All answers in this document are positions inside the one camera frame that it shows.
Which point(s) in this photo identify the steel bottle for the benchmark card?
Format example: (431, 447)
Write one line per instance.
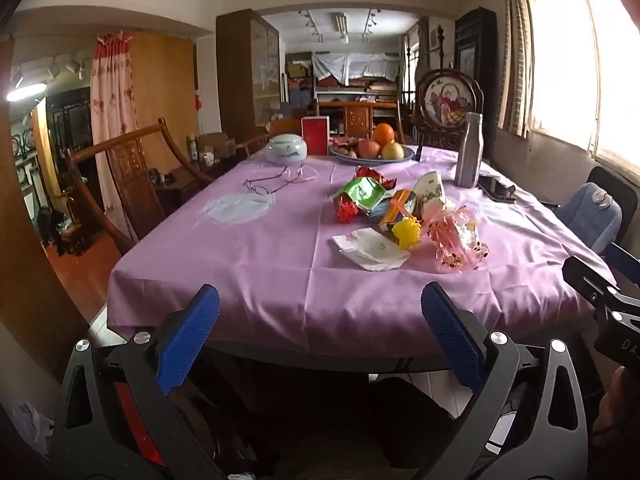
(468, 155)

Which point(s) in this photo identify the black dining table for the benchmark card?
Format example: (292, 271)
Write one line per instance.
(300, 356)

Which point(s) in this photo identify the round decorative plate on stand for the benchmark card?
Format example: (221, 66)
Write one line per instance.
(445, 100)

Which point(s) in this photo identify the pink cellophane wrapper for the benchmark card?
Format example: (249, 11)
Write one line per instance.
(452, 240)

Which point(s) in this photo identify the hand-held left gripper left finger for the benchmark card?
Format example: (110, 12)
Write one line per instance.
(192, 332)

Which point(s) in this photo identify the white lidded ceramic jar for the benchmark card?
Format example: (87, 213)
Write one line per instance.
(286, 149)

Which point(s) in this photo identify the blue seat cushion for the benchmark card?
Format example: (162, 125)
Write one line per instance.
(590, 212)

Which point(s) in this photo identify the yellow ribbon flower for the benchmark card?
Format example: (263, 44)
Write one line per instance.
(406, 232)

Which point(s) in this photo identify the pink floral curtain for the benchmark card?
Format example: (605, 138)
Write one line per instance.
(112, 110)

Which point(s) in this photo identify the green snack wrapper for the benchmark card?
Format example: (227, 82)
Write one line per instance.
(362, 192)

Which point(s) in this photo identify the red box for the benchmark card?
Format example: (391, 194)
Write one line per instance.
(315, 137)

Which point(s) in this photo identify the orange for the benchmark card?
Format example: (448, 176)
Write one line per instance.
(384, 133)

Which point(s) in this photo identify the brown pastry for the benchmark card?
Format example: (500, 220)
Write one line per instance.
(342, 150)

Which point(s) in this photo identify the yellow pear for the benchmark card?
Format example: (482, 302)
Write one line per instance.
(393, 151)

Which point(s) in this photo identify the striped window curtain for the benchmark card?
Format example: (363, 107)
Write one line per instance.
(512, 50)

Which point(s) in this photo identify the orange striped carton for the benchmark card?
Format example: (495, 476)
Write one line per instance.
(397, 205)

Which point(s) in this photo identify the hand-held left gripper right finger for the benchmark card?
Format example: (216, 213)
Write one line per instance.
(450, 335)

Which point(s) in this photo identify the white paper napkin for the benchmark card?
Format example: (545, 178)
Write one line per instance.
(370, 250)

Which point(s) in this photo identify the clear round plastic lid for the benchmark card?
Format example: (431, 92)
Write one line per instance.
(240, 208)

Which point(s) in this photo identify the carved wooden chair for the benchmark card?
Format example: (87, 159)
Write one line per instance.
(130, 170)

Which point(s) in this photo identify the brown wooden panel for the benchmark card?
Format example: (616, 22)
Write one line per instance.
(30, 210)

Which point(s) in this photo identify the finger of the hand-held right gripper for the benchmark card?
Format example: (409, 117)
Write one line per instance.
(624, 258)
(587, 277)

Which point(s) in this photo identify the window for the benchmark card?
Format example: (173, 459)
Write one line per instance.
(575, 60)

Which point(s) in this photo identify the tall brown cabinet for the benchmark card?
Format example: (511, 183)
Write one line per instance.
(240, 70)

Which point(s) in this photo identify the dark carved cabinet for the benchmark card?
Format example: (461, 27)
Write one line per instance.
(475, 50)

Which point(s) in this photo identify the white dust cloth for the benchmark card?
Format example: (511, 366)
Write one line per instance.
(355, 65)

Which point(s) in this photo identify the person's right hand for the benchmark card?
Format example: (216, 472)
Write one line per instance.
(620, 410)

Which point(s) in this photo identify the red ribbon flower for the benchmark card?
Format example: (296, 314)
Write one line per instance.
(346, 210)

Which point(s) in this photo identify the red apple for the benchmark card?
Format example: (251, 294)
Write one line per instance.
(368, 149)

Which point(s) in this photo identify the red snack wrapper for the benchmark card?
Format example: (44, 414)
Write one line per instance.
(370, 174)

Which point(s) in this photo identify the dark wooden side table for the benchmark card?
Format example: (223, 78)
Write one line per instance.
(175, 180)

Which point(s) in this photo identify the blue fruit plate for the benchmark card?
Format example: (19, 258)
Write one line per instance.
(402, 156)

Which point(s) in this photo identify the wooden desk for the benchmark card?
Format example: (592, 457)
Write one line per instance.
(357, 115)

